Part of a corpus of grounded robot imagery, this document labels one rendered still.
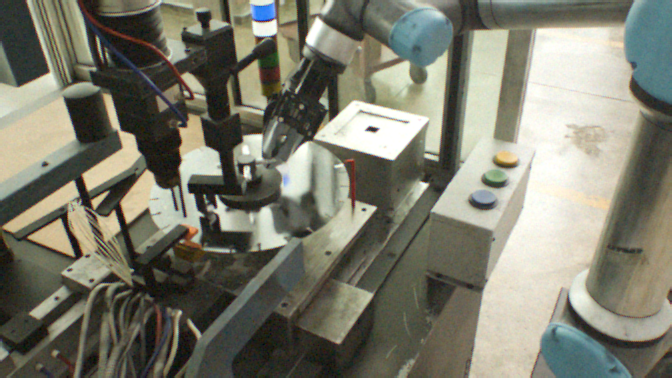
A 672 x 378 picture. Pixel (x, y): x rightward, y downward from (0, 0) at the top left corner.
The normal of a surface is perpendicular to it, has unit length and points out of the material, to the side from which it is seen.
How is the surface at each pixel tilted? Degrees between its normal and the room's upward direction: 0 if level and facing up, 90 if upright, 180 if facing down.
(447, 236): 90
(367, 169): 90
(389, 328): 0
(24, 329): 0
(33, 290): 0
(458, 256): 90
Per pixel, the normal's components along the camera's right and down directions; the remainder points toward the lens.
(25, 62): 0.87, 0.27
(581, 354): -0.76, 0.50
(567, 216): -0.03, -0.81
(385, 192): -0.49, 0.52
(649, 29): -0.77, 0.29
